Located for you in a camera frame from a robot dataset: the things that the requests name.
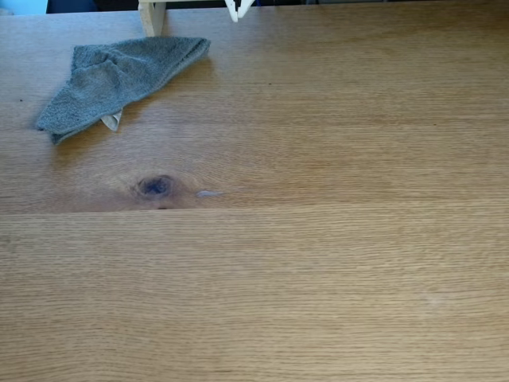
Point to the grey terry cloth towel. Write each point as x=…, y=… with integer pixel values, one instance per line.
x=119, y=79

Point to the cream wooden frame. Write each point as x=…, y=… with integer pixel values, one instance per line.
x=152, y=18

